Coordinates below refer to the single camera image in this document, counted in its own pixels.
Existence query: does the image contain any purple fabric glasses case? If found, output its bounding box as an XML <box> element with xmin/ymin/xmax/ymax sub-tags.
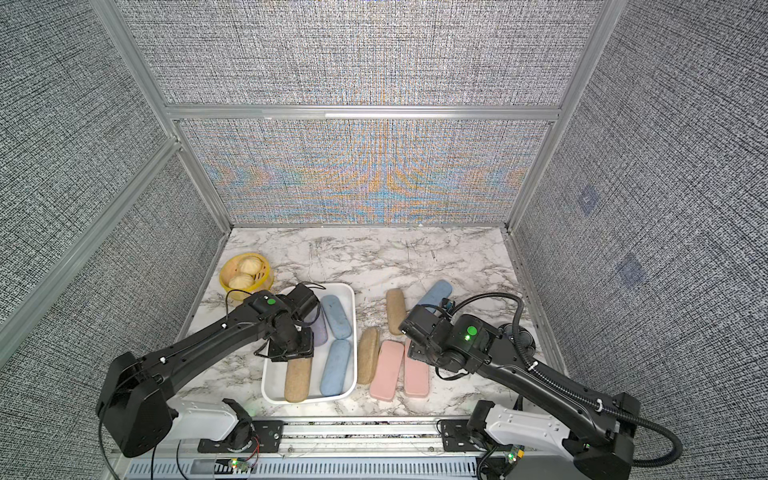
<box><xmin>311</xmin><ymin>307</ymin><xmax>329</xmax><ymax>347</ymax></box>

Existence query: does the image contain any tan glasses case back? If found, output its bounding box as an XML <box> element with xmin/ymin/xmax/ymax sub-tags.
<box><xmin>284</xmin><ymin>357</ymin><xmax>313</xmax><ymax>403</ymax></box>

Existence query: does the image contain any tan glasses case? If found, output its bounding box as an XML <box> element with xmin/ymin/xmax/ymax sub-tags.
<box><xmin>385</xmin><ymin>288</ymin><xmax>407</xmax><ymax>336</ymax></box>
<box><xmin>284</xmin><ymin>357</ymin><xmax>313</xmax><ymax>403</ymax></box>
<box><xmin>357</xmin><ymin>327</ymin><xmax>380</xmax><ymax>385</ymax></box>

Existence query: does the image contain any blue glasses case front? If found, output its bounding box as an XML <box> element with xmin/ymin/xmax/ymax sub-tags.
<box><xmin>320</xmin><ymin>295</ymin><xmax>353</xmax><ymax>339</ymax></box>

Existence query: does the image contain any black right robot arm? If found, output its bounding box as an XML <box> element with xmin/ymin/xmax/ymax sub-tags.
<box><xmin>400</xmin><ymin>305</ymin><xmax>639</xmax><ymax>479</ymax></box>

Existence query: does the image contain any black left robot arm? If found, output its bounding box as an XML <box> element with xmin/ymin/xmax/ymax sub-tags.
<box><xmin>96</xmin><ymin>284</ymin><xmax>320</xmax><ymax>458</ymax></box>

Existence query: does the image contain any pink glasses case right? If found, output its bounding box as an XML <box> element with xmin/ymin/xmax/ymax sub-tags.
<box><xmin>404</xmin><ymin>340</ymin><xmax>430</xmax><ymax>398</ymax></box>

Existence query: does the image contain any pink glasses case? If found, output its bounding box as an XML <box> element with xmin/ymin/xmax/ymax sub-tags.
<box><xmin>369</xmin><ymin>340</ymin><xmax>405</xmax><ymax>401</ymax></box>
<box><xmin>404</xmin><ymin>340</ymin><xmax>430</xmax><ymax>398</ymax></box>

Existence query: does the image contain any white plastic storage tray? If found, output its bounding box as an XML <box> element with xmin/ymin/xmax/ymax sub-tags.
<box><xmin>261</xmin><ymin>283</ymin><xmax>358</xmax><ymax>405</ymax></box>

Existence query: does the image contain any pink glasses case left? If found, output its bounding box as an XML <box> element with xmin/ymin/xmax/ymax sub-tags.
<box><xmin>369</xmin><ymin>340</ymin><xmax>405</xmax><ymax>401</ymax></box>

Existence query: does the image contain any tan glasses case front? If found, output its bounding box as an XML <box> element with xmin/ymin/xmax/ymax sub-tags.
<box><xmin>357</xmin><ymin>327</ymin><xmax>380</xmax><ymax>385</ymax></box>

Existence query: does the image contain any steamed bun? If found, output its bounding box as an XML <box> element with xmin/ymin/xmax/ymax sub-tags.
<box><xmin>237</xmin><ymin>256</ymin><xmax>263</xmax><ymax>277</ymax></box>
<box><xmin>228</xmin><ymin>273</ymin><xmax>255</xmax><ymax>290</ymax></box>

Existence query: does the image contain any yellow bamboo steamer basket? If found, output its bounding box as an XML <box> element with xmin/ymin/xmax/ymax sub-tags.
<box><xmin>219</xmin><ymin>253</ymin><xmax>274</xmax><ymax>293</ymax></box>

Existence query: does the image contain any dark round object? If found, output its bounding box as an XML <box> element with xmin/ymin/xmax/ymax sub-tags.
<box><xmin>502</xmin><ymin>323</ymin><xmax>537</xmax><ymax>361</ymax></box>

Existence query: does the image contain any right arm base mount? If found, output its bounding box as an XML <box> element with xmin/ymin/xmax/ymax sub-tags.
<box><xmin>437</xmin><ymin>418</ymin><xmax>525</xmax><ymax>453</ymax></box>

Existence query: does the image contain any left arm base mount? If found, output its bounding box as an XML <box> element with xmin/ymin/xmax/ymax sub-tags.
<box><xmin>197</xmin><ymin>420</ymin><xmax>285</xmax><ymax>455</ymax></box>

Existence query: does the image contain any aluminium front rail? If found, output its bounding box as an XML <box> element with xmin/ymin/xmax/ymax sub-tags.
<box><xmin>107</xmin><ymin>416</ymin><xmax>619</xmax><ymax>480</ymax></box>

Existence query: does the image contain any black corrugated cable conduit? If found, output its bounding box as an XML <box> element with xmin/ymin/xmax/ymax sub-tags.
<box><xmin>446</xmin><ymin>292</ymin><xmax>685</xmax><ymax>469</ymax></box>

